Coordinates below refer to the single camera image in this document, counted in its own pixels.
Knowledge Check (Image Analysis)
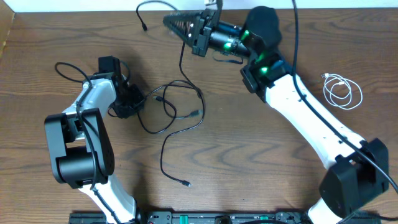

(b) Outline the white USB cable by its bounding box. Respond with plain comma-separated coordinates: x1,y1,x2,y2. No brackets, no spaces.
321,72,364,110

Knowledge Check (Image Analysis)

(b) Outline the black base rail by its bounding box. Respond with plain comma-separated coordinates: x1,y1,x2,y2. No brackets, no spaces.
68,212,382,224

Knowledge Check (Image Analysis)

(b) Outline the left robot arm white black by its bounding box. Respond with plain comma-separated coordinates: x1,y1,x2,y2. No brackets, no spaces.
44,78,147,223

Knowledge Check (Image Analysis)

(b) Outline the black USB cable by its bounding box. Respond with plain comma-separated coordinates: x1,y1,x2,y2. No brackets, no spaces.
135,0,206,121
136,85,206,188

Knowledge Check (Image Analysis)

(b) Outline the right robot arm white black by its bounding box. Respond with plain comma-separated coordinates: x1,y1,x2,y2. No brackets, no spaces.
163,6,392,223

